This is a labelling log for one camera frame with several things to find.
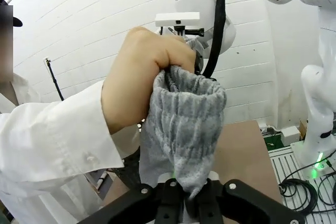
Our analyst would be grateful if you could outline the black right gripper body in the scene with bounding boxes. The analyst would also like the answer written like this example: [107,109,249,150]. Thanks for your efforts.
[193,49,205,75]

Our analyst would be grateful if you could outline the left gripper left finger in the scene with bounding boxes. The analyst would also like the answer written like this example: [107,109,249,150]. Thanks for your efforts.
[76,178,185,224]

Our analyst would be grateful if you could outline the person's right hand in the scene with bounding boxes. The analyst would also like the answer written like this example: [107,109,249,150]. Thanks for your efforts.
[101,26,197,136]

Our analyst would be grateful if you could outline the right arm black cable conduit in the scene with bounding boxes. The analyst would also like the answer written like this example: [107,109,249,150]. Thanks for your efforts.
[201,0,299,78]

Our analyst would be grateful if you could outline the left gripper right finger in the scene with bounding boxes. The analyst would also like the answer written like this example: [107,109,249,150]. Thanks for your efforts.
[204,178,307,224]

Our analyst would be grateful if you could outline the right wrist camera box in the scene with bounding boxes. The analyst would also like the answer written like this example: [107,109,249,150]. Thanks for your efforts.
[154,11,205,37]

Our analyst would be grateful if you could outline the black perforated plastic basket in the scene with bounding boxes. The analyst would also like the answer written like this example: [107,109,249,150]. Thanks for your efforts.
[111,145,144,192]

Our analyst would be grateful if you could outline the black tripod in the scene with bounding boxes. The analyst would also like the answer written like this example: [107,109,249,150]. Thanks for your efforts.
[43,56,66,101]

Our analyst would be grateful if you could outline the cardboard box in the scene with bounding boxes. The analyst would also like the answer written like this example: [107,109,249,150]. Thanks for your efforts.
[298,120,308,141]

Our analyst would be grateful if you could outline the white aluminium base plate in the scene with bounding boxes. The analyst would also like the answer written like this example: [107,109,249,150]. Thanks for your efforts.
[269,140,336,213]

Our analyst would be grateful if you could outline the person's white shirt torso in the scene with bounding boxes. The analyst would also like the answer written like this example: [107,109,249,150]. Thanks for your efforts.
[0,73,111,224]

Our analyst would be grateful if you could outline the black cable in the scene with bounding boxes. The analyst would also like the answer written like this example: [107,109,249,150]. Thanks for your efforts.
[278,157,336,211]

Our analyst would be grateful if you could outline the grey training pants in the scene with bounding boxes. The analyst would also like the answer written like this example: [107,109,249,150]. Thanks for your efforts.
[138,37,227,224]

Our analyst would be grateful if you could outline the white power box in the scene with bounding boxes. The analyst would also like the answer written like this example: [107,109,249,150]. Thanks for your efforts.
[282,126,300,142]

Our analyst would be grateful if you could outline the person's right forearm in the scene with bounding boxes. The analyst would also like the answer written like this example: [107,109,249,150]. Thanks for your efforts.
[0,79,144,196]

